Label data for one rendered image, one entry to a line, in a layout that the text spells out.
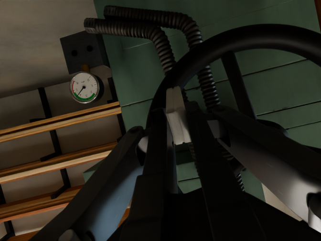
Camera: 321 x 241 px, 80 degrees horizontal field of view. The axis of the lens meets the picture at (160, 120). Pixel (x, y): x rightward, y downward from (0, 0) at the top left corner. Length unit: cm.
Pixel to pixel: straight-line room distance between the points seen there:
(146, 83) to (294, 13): 33
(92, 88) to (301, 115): 43
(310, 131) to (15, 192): 366
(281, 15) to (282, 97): 16
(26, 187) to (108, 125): 152
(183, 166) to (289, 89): 28
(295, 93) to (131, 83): 35
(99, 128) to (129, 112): 256
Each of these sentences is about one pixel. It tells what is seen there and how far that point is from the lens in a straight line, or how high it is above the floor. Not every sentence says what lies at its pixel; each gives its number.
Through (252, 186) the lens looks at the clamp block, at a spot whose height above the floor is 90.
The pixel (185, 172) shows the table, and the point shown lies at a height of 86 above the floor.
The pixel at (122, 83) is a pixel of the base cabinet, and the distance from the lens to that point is 45.
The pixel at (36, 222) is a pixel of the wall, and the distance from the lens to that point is 378.
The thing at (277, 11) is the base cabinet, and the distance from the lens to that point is 51.
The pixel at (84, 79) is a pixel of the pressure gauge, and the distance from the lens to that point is 42.
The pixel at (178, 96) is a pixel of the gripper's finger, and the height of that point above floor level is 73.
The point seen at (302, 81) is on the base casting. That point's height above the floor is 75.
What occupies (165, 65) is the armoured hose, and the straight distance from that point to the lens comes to 31.
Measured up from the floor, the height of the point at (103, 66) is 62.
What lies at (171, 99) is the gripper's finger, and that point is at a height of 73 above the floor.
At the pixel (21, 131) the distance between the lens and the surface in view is 301.
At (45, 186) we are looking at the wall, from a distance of 349.
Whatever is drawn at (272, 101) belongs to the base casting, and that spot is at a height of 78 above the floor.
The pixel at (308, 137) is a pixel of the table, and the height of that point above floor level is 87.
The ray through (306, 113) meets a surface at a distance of 50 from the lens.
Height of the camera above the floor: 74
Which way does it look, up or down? 3 degrees up
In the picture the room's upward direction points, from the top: 166 degrees clockwise
